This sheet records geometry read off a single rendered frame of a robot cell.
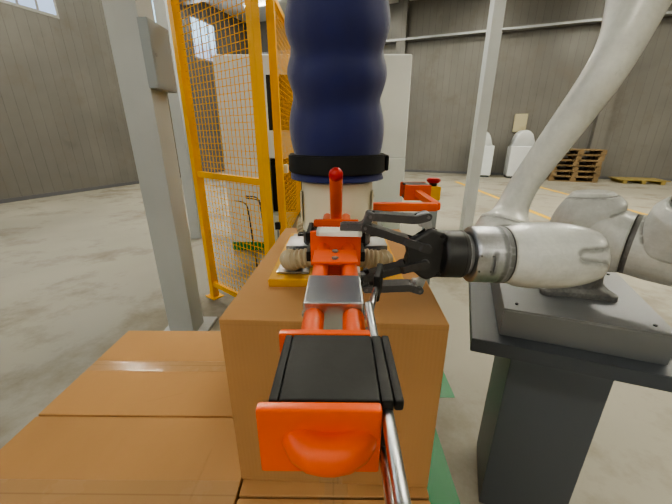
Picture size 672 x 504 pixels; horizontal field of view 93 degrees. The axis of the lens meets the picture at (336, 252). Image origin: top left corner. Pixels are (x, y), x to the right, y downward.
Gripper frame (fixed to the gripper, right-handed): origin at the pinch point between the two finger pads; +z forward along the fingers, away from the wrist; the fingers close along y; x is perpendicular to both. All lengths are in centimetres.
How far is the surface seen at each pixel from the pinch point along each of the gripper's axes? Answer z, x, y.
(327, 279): 0.9, -13.9, -1.6
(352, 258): -2.3, -6.7, -1.5
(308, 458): 1.2, -35.1, -0.4
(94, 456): 56, 6, 54
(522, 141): -551, 976, -12
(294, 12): 8.5, 23.8, -39.1
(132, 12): 98, 131, -71
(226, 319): 19.0, 0.7, 13.1
